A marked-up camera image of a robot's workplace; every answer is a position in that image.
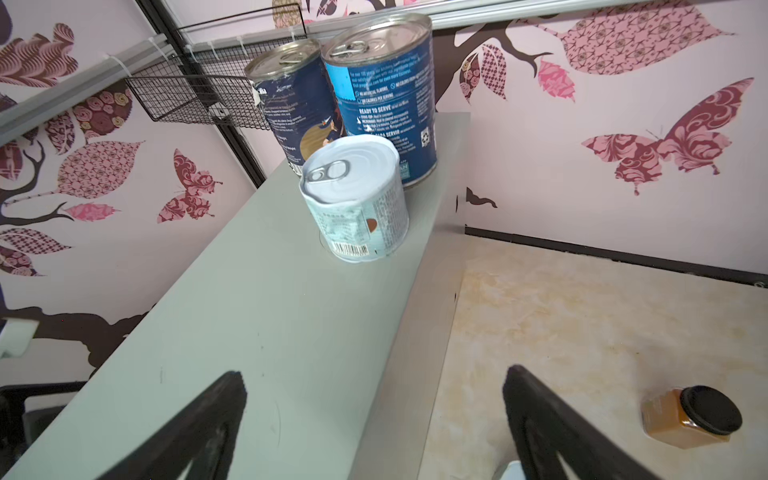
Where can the patterned can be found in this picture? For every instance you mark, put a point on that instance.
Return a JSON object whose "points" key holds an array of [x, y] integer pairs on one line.
{"points": [[354, 192]]}

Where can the diagonal aluminium bar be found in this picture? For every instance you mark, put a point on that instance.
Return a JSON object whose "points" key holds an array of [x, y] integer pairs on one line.
{"points": [[40, 108]]}

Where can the black wire basket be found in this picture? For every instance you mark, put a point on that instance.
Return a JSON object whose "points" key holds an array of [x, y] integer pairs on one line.
{"points": [[204, 82]]}

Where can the grey metal cabinet counter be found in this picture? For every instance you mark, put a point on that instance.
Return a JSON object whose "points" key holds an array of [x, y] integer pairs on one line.
{"points": [[341, 362]]}

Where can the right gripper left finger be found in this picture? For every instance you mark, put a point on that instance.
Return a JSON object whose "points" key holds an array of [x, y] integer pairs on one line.
{"points": [[197, 443]]}

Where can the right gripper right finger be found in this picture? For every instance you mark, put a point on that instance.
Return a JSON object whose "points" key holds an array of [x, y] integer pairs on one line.
{"points": [[549, 434]]}

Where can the blue label tin can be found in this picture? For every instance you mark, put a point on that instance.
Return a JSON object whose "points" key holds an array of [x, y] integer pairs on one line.
{"points": [[382, 75]]}

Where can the amber jar black lid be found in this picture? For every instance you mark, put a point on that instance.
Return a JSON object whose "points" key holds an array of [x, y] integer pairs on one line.
{"points": [[690, 417]]}

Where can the dark label tin can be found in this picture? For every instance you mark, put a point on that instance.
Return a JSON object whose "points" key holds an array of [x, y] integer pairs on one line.
{"points": [[291, 86]]}

